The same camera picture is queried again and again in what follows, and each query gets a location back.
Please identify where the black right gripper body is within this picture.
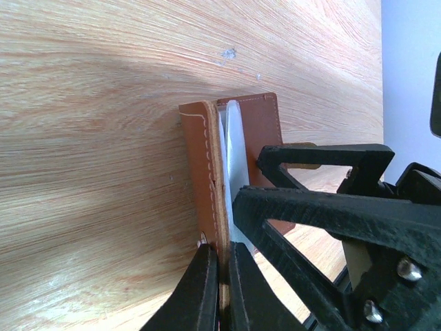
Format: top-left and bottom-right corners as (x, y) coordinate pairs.
(378, 60), (440, 206)

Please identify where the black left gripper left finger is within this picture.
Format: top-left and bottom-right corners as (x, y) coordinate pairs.
(141, 243), (219, 330)

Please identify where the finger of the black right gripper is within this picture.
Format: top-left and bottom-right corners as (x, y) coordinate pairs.
(233, 187), (440, 330)
(257, 144), (395, 197)

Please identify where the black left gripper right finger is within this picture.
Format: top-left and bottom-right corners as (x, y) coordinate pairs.
(229, 242), (306, 330)

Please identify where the brown leather card holder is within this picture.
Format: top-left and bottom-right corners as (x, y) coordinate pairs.
(178, 92), (283, 308)

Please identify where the black enclosure frame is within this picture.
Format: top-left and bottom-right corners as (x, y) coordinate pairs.
(303, 266), (352, 330)

